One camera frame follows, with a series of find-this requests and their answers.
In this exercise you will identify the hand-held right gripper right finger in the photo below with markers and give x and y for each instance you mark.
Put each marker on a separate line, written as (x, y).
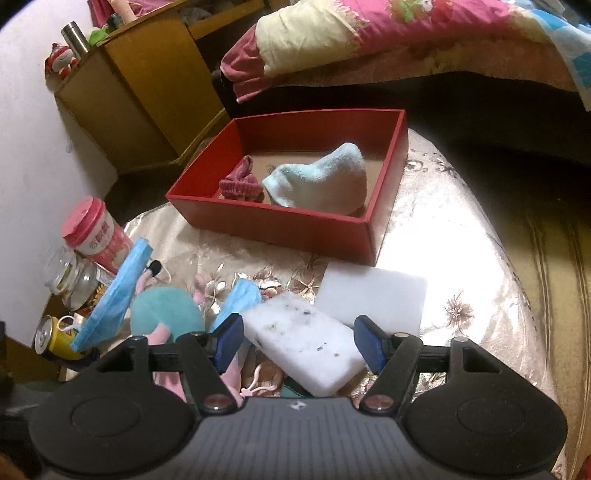
(369, 344)

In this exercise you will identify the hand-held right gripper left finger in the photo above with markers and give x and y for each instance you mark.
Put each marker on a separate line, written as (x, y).
(228, 344)

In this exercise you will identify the speckled white sponge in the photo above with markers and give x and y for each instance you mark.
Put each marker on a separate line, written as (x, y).
(300, 341)

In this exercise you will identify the pink pig plush toy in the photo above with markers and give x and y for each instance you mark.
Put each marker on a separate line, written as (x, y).
(166, 309)

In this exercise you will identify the red cardboard box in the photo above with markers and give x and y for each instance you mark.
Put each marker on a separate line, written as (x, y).
(277, 230)

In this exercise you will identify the blue face mask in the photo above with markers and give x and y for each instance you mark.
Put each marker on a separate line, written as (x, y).
(111, 300)
(235, 302)

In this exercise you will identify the maroon knitted sock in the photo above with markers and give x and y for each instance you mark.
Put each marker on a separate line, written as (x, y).
(238, 187)

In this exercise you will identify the light blue towel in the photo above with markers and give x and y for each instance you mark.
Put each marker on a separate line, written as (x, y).
(323, 180)

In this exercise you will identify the clear glass jar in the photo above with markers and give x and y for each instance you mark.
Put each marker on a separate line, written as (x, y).
(69, 277)

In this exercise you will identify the yellow drink can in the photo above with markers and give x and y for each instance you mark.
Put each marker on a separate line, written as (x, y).
(51, 339)

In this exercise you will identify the wooden cabinet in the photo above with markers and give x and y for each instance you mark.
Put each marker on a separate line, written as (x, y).
(129, 106)

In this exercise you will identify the bed with pink quilt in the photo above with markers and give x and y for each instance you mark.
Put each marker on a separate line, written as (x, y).
(392, 32)

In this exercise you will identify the red white snowman plush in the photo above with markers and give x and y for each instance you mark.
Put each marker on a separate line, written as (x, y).
(60, 60)

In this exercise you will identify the grey cloth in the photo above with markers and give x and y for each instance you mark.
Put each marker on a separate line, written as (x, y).
(191, 14)

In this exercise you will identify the green plush toy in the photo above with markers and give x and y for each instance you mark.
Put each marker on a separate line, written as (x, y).
(98, 36)

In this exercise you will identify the steel thermos bottle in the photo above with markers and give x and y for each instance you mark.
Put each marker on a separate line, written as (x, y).
(76, 39)

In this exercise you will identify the pink patterned cloth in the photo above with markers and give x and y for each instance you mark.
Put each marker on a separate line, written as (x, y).
(138, 9)

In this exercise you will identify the dark bed frame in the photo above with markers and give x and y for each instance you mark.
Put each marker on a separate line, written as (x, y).
(323, 97)

